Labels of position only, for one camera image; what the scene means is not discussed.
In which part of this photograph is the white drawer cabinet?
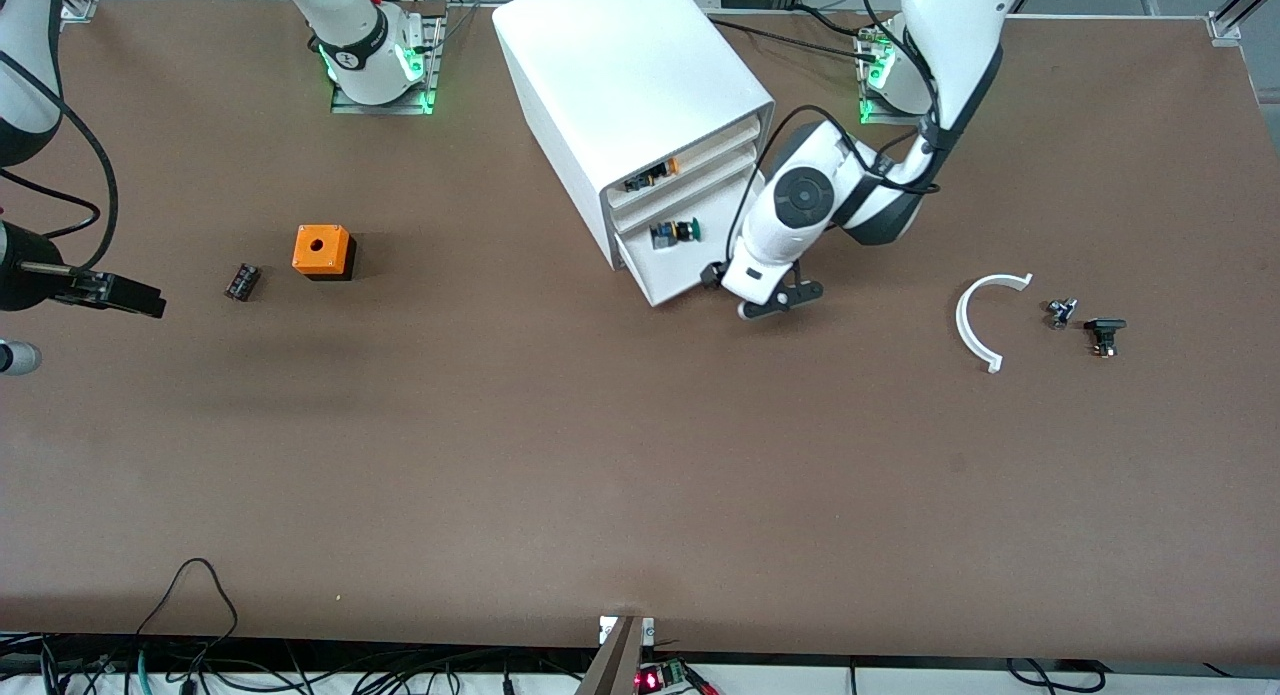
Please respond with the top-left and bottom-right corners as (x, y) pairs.
(492, 0), (776, 271)

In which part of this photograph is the orange box with hole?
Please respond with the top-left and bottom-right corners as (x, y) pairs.
(292, 224), (357, 282)

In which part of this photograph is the white curved plastic arc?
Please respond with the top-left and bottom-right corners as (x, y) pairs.
(955, 272), (1034, 375)

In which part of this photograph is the circuit board with red light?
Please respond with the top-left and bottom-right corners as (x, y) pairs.
(635, 658), (721, 695)

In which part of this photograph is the orange black switch part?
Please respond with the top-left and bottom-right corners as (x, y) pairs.
(622, 156), (679, 194)

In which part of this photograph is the white drawer holding switch part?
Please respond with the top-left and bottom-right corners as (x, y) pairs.
(603, 115), (766, 216)

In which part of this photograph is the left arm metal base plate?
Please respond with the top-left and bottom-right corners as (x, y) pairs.
(858, 25), (916, 128)

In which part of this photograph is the black cable behind cabinet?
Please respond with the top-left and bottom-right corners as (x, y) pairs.
(705, 15), (886, 64)

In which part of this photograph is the black looped cable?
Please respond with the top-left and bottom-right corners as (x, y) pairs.
(135, 558), (241, 668)

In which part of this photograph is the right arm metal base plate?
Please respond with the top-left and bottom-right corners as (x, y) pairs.
(330, 13), (446, 116)

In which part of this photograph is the small black switch component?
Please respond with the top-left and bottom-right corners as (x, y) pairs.
(1084, 317), (1128, 359)

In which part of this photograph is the aluminium camera pole bracket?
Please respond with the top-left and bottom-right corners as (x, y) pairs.
(575, 615), (656, 695)

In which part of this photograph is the black coiled floor cable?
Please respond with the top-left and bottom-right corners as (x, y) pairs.
(1005, 658), (1109, 695)

